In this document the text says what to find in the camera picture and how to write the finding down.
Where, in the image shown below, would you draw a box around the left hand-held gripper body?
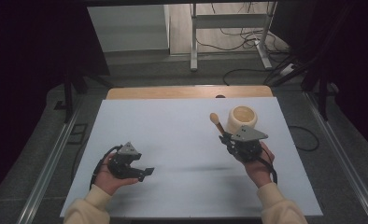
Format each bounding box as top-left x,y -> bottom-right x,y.
107,142 -> 143,180

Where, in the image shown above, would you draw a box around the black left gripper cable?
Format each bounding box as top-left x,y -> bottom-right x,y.
89,145 -> 124,190

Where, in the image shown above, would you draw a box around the aluminium floor rail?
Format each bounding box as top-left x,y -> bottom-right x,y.
303,91 -> 368,224
16,102 -> 83,224

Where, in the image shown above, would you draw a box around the black floor frame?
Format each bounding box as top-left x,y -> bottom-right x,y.
66,123 -> 89,146

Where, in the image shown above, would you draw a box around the person's right hand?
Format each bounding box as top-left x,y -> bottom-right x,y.
238,141 -> 276,189

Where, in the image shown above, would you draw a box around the black floor cable loop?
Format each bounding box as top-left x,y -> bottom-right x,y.
288,125 -> 320,153

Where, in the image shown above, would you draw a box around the white power strip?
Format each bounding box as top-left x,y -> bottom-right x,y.
279,63 -> 296,77

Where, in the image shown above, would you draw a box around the person's left hand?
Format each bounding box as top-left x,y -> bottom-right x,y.
92,153 -> 140,196

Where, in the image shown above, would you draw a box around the black stand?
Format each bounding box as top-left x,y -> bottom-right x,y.
300,52 -> 340,121
53,69 -> 113,123

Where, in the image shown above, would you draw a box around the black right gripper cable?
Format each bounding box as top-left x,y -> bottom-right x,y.
255,146 -> 278,185

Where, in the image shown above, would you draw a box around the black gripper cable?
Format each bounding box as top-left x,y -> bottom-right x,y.
89,145 -> 124,190
255,146 -> 278,185

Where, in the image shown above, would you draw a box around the tangled black floor cables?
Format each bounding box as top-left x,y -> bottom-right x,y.
194,2 -> 290,54

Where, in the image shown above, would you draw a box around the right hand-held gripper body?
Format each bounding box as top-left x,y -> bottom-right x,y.
231,124 -> 269,163

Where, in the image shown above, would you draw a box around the white table mat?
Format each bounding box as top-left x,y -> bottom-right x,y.
60,96 -> 324,218

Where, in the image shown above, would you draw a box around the white cabinet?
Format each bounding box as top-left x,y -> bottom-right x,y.
87,4 -> 171,54

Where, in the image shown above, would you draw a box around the cream cup with orange mark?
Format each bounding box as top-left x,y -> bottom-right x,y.
227,105 -> 259,135

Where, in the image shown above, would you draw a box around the white metal desk frame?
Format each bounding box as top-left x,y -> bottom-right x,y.
190,2 -> 278,71

